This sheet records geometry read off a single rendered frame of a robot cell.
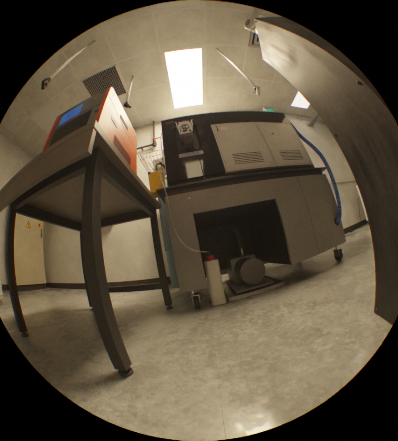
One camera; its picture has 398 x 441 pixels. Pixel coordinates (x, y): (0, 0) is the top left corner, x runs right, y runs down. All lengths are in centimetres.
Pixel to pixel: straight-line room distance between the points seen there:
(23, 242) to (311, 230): 378
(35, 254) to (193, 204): 310
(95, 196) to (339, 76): 70
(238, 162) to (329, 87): 83
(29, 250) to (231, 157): 338
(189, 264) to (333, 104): 91
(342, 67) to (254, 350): 76
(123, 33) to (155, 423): 282
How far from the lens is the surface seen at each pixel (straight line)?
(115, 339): 45
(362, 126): 46
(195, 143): 122
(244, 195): 95
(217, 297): 95
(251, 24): 114
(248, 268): 102
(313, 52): 56
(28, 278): 334
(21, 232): 335
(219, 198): 91
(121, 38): 255
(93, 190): 46
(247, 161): 116
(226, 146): 120
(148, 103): 296
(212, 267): 91
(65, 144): 54
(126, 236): 234
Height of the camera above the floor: 32
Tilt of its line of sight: 12 degrees up
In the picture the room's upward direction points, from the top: 11 degrees counter-clockwise
